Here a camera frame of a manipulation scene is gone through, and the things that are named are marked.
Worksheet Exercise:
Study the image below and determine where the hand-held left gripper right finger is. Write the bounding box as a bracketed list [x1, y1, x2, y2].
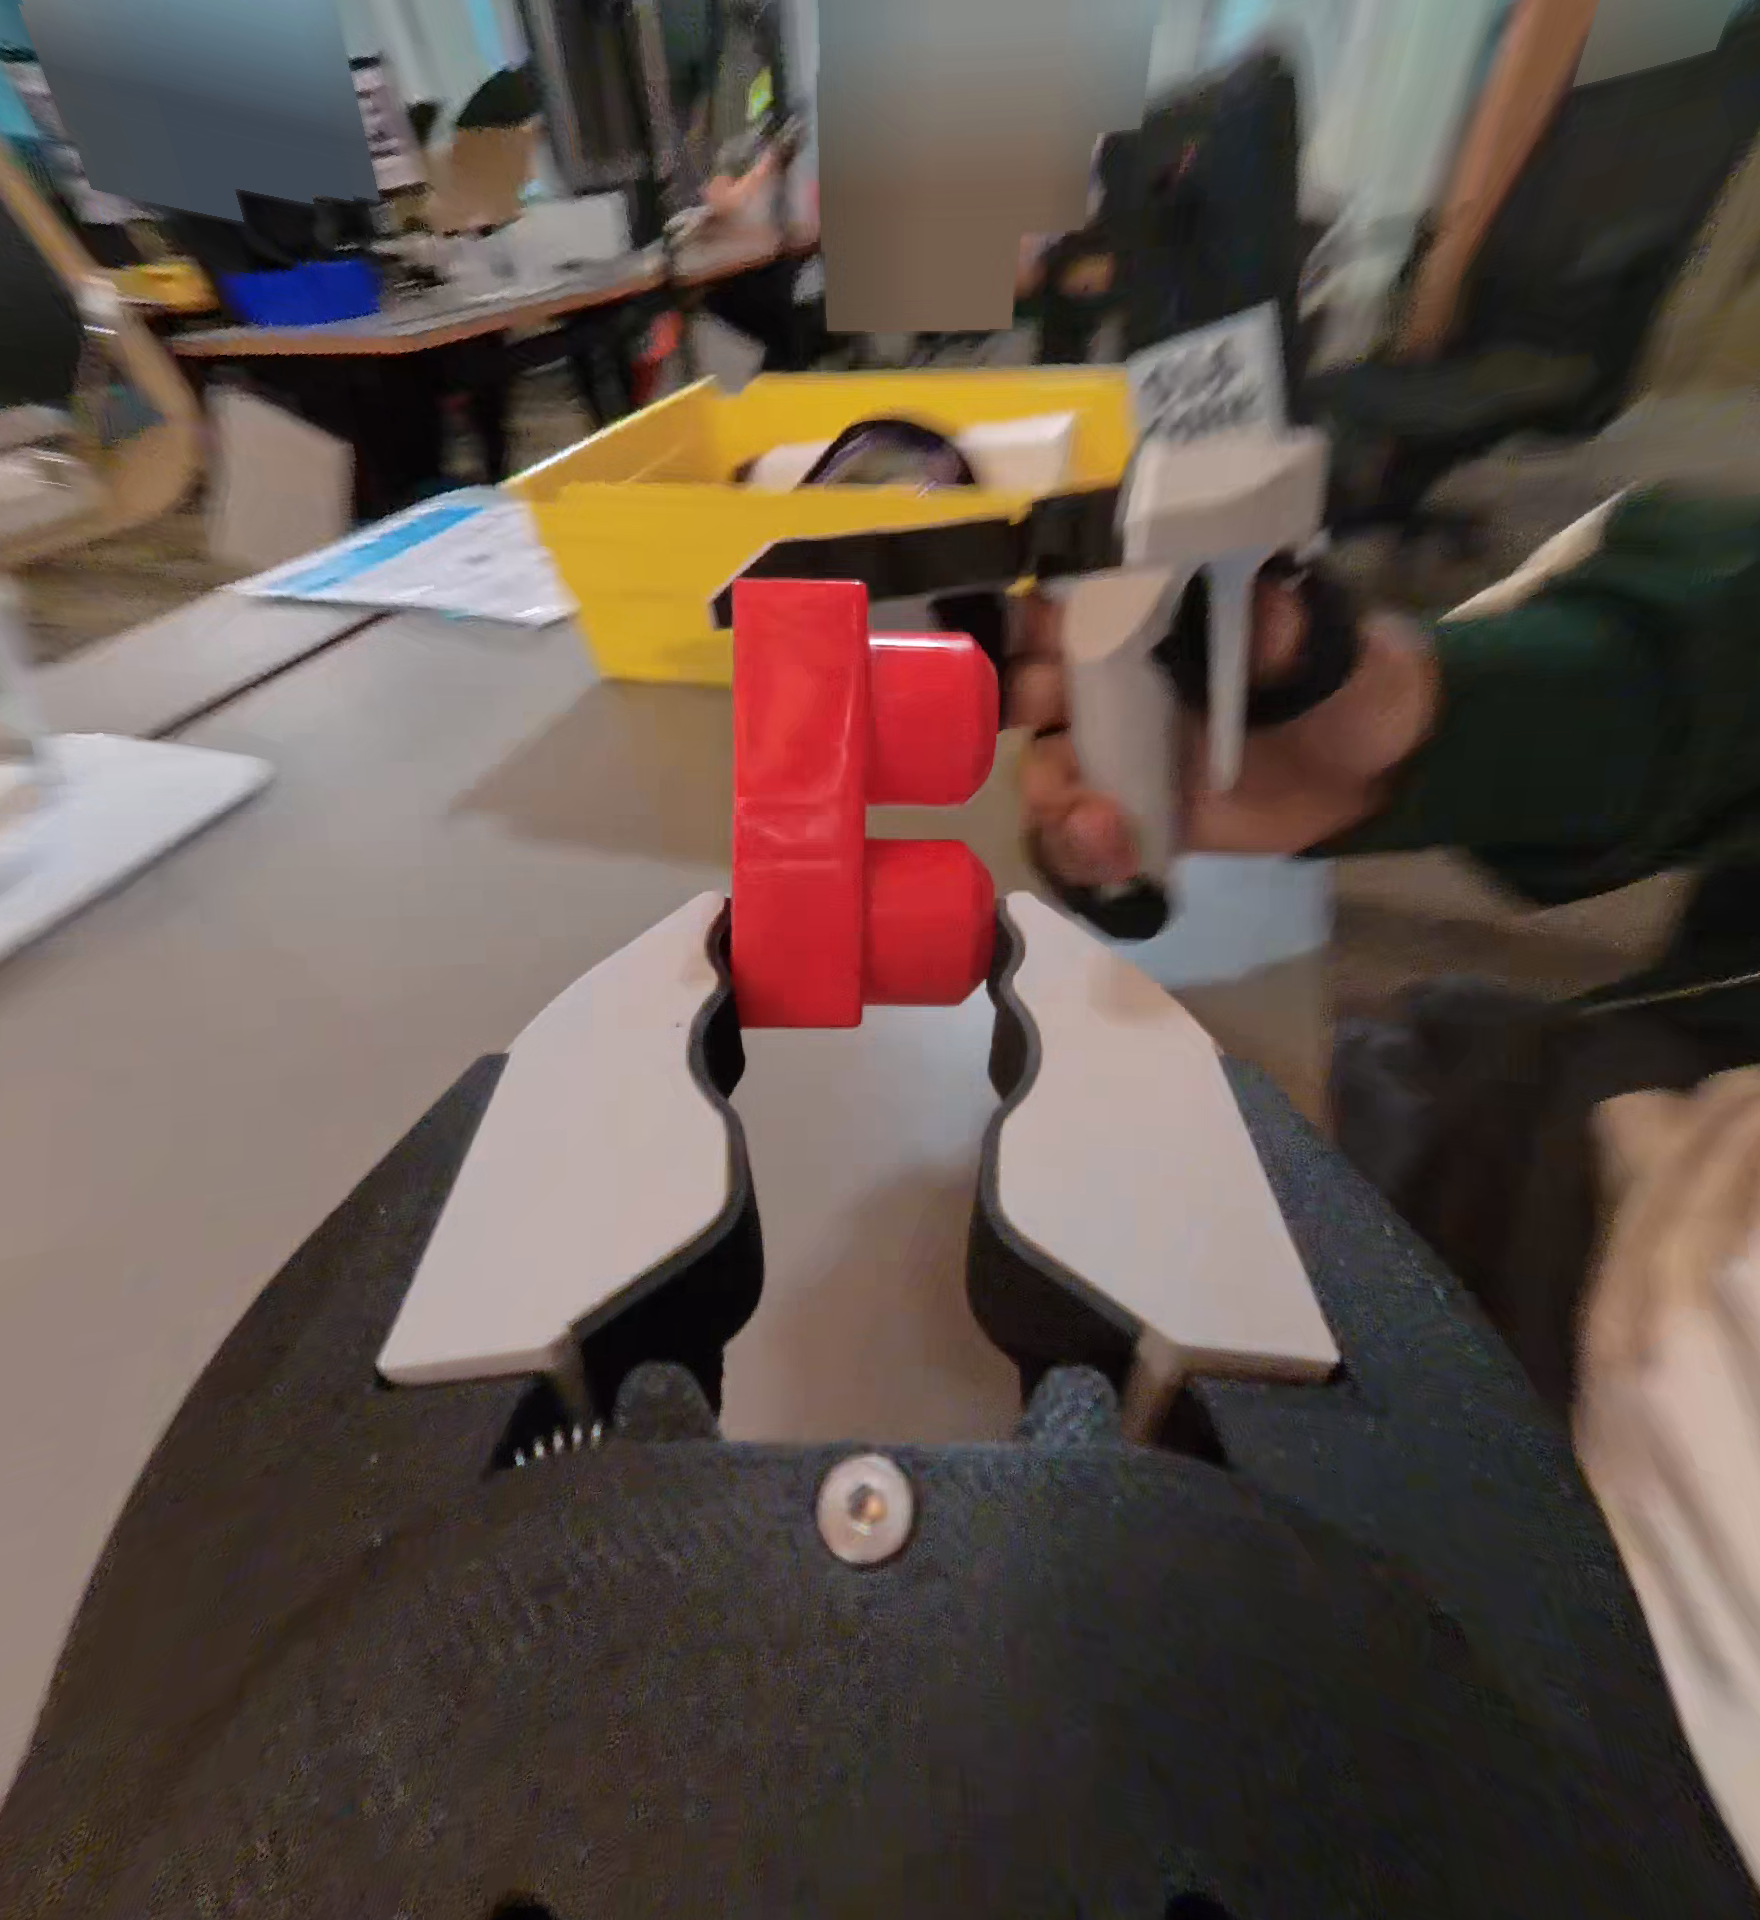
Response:
[970, 892, 1343, 1442]

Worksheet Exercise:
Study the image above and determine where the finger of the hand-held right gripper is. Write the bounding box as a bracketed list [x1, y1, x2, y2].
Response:
[710, 426, 1331, 633]

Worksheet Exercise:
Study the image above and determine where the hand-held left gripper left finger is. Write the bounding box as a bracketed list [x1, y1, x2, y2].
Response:
[376, 892, 762, 1399]

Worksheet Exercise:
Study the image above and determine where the red toy block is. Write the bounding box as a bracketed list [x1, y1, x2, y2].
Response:
[730, 581, 1001, 1033]

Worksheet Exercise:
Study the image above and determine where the yellow storage bin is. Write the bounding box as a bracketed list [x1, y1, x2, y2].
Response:
[503, 367, 1133, 691]

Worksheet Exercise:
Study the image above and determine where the person's right forearm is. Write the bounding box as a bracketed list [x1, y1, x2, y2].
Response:
[1314, 486, 1760, 903]

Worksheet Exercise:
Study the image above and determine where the grey desk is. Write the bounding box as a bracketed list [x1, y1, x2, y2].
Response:
[0, 494, 1339, 1879]

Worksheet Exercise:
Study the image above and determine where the person's right hand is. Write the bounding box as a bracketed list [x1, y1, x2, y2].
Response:
[1005, 618, 1444, 903]

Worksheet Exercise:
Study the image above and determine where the purple tape roll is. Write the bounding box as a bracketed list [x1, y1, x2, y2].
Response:
[795, 420, 980, 490]

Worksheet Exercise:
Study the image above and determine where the black office chair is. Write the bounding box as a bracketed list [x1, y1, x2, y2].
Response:
[1300, 45, 1760, 529]

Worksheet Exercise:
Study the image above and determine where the white tablet stand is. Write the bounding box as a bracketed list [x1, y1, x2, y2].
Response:
[0, 571, 274, 1008]

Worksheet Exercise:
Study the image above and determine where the printed paper sheet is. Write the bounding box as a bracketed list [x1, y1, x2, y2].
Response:
[233, 486, 582, 631]

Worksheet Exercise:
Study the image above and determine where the small cardboard panel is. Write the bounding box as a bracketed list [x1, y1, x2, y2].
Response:
[421, 120, 544, 235]

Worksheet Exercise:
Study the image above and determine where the blue storage bin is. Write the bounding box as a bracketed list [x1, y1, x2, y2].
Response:
[214, 259, 383, 328]

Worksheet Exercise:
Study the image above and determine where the wooden post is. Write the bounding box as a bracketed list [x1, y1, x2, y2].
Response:
[1395, 0, 1594, 363]

